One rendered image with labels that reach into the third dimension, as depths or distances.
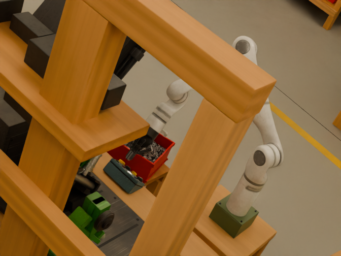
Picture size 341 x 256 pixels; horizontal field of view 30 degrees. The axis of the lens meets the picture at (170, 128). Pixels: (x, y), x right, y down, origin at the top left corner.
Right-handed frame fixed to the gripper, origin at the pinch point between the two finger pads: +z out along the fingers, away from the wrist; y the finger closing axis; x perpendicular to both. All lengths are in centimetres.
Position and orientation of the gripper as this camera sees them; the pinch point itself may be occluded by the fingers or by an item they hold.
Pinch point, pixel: (130, 155)
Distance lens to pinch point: 253.5
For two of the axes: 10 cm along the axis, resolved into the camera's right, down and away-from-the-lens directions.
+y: 7.3, 5.7, -3.8
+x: 3.1, 2.2, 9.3
